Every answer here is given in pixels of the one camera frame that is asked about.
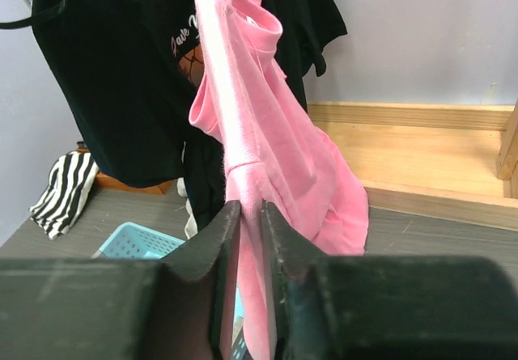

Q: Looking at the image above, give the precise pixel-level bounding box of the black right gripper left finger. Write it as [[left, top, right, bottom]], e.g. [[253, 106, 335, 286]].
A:
[[1, 201, 241, 359]]

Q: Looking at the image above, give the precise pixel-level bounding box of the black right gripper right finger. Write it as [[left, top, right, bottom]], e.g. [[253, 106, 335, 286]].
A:
[[261, 201, 517, 359]]

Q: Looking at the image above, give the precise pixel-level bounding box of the pink t shirt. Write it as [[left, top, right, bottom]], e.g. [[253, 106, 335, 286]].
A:
[[189, 0, 369, 359]]

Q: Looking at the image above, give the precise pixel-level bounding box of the black printed t shirt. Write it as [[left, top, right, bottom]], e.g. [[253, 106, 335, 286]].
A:
[[31, 0, 348, 231]]

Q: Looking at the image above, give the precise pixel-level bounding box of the white t shirt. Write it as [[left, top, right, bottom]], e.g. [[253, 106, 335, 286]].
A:
[[176, 142, 198, 239]]

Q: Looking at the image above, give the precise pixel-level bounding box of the light blue plastic basket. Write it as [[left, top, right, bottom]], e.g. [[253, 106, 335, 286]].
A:
[[92, 222, 250, 359]]

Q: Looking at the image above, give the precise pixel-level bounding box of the black white striped cloth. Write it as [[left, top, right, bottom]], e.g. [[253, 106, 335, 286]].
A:
[[29, 150, 99, 240]]

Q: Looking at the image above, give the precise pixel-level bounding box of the brown wooden compartment tray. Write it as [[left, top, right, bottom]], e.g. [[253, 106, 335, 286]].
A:
[[76, 139, 177, 194]]

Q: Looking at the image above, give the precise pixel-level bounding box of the wooden clothes rack frame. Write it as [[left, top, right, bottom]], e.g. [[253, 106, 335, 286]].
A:
[[308, 102, 517, 208]]

